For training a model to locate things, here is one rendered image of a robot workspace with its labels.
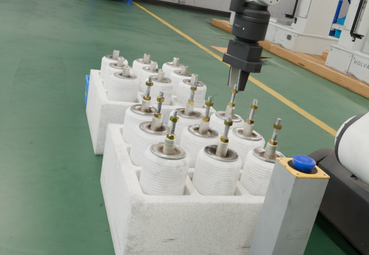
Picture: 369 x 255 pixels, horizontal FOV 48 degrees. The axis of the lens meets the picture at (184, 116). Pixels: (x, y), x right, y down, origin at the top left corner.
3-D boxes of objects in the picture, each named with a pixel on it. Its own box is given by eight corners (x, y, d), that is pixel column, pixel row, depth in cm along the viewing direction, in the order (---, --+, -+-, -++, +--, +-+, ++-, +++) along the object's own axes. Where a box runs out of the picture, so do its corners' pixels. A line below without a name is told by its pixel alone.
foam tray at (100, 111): (177, 118, 179) (184, 79, 173) (206, 159, 144) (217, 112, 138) (85, 112, 166) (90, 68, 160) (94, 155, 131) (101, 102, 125)
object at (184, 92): (192, 126, 152) (201, 80, 146) (200, 137, 144) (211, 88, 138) (167, 125, 149) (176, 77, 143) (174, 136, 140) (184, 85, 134)
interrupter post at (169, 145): (165, 149, 85) (167, 134, 84) (175, 152, 84) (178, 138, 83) (160, 152, 83) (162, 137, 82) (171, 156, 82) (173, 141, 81)
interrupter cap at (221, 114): (237, 114, 117) (238, 112, 116) (245, 124, 110) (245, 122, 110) (212, 111, 115) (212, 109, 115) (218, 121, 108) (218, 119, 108)
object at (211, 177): (183, 210, 98) (197, 141, 92) (222, 216, 98) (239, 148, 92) (183, 234, 88) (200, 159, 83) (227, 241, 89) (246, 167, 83)
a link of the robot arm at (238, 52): (212, 59, 110) (222, 14, 106) (238, 60, 115) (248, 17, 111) (244, 73, 100) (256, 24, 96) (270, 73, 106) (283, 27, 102)
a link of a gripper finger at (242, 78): (234, 90, 108) (240, 67, 106) (243, 90, 110) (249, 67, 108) (239, 92, 107) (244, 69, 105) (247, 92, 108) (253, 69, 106)
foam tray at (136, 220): (223, 183, 130) (236, 131, 124) (286, 268, 95) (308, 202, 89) (99, 181, 117) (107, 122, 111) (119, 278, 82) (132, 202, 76)
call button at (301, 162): (305, 164, 75) (308, 154, 75) (317, 175, 72) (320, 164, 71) (286, 163, 74) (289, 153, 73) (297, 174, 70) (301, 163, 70)
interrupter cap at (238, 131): (233, 138, 98) (233, 136, 98) (230, 127, 105) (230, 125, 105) (263, 144, 99) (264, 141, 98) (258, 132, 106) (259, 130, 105)
